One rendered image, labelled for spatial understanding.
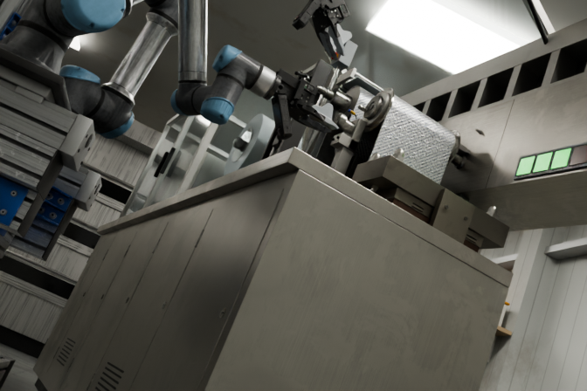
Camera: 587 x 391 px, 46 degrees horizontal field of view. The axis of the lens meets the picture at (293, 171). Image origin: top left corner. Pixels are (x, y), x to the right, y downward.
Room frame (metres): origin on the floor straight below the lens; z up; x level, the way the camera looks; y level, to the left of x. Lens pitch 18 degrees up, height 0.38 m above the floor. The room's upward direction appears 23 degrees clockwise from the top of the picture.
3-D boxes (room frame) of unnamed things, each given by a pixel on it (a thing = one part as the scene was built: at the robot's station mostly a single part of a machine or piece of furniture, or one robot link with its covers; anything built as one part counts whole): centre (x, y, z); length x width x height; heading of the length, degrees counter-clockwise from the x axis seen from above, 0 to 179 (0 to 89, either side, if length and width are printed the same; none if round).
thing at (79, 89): (1.94, 0.69, 0.98); 0.13 x 0.12 x 0.14; 138
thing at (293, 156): (2.70, 0.13, 0.88); 2.52 x 0.66 x 0.04; 19
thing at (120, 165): (6.71, 2.02, 1.12); 1.74 x 1.39 x 2.25; 100
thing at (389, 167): (1.69, -0.36, 1.00); 0.40 x 0.16 x 0.06; 109
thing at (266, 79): (1.63, 0.16, 1.11); 0.08 x 0.05 x 0.08; 19
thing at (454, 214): (1.61, -0.41, 0.96); 0.10 x 0.03 x 0.11; 109
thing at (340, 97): (2.03, -0.05, 1.33); 0.06 x 0.06 x 0.06; 19
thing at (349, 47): (2.33, 0.00, 1.66); 0.07 x 0.07 x 0.10; 19
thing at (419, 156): (1.79, -0.29, 1.11); 0.23 x 0.01 x 0.18; 109
